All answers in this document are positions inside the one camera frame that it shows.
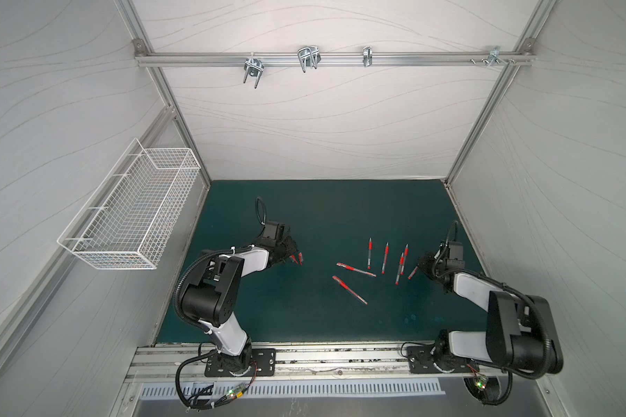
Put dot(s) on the green table mat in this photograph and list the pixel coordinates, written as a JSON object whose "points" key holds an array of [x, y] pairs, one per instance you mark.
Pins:
{"points": [[332, 221]]}

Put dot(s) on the metal bracket clamp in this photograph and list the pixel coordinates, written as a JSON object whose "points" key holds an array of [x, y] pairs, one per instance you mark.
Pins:
{"points": [[367, 56]]}

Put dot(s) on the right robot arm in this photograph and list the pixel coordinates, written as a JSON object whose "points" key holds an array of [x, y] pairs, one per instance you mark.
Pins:
{"points": [[520, 334]]}

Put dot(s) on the red pen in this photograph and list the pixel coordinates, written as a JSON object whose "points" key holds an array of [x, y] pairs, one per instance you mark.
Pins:
{"points": [[404, 259], [397, 279], [349, 290], [369, 253], [413, 272], [385, 258]]}

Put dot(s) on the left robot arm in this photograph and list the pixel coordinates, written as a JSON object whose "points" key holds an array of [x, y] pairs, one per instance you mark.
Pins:
{"points": [[206, 294]]}

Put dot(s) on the white wire basket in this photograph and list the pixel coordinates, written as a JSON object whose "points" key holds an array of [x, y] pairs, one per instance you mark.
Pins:
{"points": [[127, 221]]}

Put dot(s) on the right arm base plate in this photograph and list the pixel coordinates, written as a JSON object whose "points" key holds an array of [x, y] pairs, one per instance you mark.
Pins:
{"points": [[422, 359]]}

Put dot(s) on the white slotted cable duct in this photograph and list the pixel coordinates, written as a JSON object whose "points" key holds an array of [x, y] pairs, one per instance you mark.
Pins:
{"points": [[279, 389]]}

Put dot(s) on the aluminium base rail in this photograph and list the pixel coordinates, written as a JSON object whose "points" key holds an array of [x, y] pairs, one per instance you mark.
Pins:
{"points": [[294, 361]]}

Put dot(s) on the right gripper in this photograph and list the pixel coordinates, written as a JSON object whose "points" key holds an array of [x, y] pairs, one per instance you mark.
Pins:
{"points": [[428, 263]]}

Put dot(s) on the aluminium cross rail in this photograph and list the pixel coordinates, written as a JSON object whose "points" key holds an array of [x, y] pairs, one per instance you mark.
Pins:
{"points": [[328, 59]]}

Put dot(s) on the metal u-bolt clamp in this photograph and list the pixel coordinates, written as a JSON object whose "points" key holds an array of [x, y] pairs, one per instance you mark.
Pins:
{"points": [[253, 68], [309, 57]]}

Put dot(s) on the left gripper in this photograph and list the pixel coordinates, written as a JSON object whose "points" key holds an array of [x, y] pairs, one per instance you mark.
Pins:
{"points": [[288, 249]]}

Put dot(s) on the metal corner bracket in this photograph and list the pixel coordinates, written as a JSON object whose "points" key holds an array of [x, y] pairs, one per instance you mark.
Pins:
{"points": [[493, 59]]}

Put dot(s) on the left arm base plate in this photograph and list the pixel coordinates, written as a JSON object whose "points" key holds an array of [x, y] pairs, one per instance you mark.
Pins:
{"points": [[260, 362]]}

